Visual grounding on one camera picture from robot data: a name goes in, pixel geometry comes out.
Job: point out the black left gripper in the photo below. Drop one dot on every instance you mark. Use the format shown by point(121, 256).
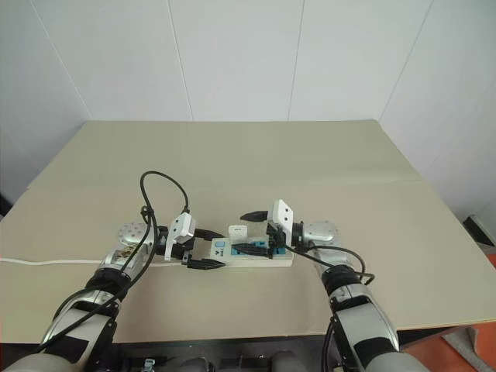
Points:
point(183, 251)

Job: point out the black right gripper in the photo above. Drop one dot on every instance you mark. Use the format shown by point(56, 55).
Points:
point(274, 239)

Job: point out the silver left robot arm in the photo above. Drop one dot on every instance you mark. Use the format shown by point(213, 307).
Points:
point(77, 314)

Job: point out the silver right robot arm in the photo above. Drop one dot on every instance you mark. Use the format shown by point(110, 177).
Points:
point(364, 314)

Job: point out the white charger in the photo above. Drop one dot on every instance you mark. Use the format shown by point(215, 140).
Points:
point(237, 231)

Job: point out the white and blue power strip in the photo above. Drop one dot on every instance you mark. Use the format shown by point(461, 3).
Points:
point(253, 262)

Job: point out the dark grey rounded shape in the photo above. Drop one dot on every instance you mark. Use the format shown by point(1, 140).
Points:
point(197, 364)
point(284, 358)

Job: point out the small metal clip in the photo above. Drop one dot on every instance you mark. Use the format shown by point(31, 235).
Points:
point(149, 364)

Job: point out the black object beside table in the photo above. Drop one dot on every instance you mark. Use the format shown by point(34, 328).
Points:
point(479, 229)

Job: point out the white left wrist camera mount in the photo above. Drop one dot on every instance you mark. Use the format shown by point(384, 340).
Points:
point(180, 229)

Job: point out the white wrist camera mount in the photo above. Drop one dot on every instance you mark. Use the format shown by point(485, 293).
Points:
point(282, 214)
point(180, 229)

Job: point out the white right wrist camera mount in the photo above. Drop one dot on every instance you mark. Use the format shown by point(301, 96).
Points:
point(282, 214)

